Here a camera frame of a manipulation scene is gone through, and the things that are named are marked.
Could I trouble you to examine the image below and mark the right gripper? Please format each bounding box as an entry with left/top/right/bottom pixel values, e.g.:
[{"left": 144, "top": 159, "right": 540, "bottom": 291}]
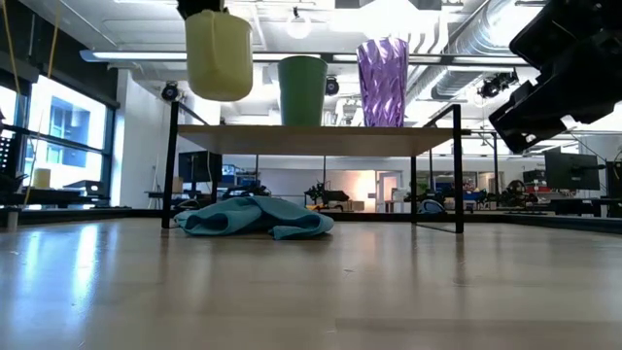
[{"left": 488, "top": 62, "right": 622, "bottom": 155}]

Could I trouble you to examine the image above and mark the yellow mug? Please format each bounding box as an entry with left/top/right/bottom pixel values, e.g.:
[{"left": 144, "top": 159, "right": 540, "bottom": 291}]
[{"left": 184, "top": 8, "right": 255, "bottom": 103}]

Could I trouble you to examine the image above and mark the green plastic cup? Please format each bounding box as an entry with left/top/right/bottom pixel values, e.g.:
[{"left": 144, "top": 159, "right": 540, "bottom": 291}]
[{"left": 276, "top": 54, "right": 329, "bottom": 127}]

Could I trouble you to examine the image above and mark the purple ribbed tumbler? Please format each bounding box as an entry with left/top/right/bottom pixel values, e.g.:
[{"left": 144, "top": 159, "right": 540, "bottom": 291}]
[{"left": 356, "top": 37, "right": 411, "bottom": 128}]

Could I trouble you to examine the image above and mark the black track light cluster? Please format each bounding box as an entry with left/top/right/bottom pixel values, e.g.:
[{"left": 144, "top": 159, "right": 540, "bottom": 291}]
[{"left": 477, "top": 69, "right": 520, "bottom": 100}]

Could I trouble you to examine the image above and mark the long ceiling strip light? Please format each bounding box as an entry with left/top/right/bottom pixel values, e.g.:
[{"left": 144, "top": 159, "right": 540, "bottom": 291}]
[{"left": 80, "top": 48, "right": 322, "bottom": 63}]

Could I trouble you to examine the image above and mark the black computer monitor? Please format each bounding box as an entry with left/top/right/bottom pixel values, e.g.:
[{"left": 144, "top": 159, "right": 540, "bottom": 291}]
[
  {"left": 543, "top": 151, "right": 602, "bottom": 192},
  {"left": 177, "top": 151, "right": 224, "bottom": 184}
]

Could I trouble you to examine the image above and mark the round ceiling lamp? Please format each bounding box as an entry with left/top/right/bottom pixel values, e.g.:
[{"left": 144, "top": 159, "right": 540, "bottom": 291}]
[{"left": 285, "top": 7, "right": 313, "bottom": 40}]

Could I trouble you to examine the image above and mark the dark office desk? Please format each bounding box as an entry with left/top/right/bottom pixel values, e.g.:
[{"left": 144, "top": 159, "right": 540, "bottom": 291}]
[{"left": 548, "top": 196, "right": 622, "bottom": 218}]

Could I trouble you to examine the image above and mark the blue rounded object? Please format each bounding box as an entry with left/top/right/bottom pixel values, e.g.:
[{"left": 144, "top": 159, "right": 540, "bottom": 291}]
[{"left": 418, "top": 198, "right": 446, "bottom": 216}]

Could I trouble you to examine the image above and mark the white door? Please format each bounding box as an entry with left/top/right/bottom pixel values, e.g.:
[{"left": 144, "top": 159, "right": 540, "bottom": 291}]
[{"left": 376, "top": 170, "right": 405, "bottom": 214}]

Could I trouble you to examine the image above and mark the teal cloth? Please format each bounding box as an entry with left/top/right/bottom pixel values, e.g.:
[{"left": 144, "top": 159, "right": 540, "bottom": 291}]
[{"left": 173, "top": 194, "right": 335, "bottom": 241}]

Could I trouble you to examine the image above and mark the black background robot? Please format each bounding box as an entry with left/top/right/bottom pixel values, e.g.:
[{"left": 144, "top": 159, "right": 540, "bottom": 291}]
[{"left": 304, "top": 182, "right": 351, "bottom": 213}]

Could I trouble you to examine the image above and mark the yellow cylinder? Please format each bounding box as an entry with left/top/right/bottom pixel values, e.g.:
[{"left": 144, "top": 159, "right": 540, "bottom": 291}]
[{"left": 32, "top": 167, "right": 52, "bottom": 190}]

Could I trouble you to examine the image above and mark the dark window desk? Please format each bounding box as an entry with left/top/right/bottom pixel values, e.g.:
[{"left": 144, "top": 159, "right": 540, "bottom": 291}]
[{"left": 0, "top": 187, "right": 111, "bottom": 210}]

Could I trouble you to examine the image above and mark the silver ceiling duct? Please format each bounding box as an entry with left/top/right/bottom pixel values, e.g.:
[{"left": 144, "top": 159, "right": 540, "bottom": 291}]
[{"left": 407, "top": 0, "right": 540, "bottom": 101}]

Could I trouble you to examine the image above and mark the wooden shelf with black frame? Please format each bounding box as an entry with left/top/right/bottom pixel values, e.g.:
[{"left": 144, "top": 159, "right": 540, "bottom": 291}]
[{"left": 160, "top": 100, "right": 471, "bottom": 235}]

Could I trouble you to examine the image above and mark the yellow cable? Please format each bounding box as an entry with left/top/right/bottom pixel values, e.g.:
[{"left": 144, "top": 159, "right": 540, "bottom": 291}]
[{"left": 0, "top": 0, "right": 62, "bottom": 208}]

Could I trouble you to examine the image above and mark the black metal rig frame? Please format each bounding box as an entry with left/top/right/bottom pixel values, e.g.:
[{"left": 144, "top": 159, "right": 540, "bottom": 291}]
[{"left": 0, "top": 206, "right": 622, "bottom": 235}]

